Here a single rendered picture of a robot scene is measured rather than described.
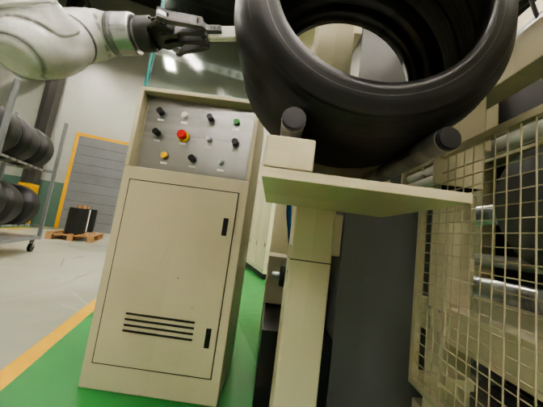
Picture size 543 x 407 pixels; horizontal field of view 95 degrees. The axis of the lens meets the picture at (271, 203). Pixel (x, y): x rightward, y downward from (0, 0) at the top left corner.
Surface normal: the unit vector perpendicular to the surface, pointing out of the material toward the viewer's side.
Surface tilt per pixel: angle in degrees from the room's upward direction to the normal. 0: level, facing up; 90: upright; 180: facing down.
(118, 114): 90
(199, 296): 90
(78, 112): 90
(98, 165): 90
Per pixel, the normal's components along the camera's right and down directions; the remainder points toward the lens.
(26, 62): -0.04, 0.76
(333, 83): -0.08, 0.04
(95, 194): 0.29, -0.07
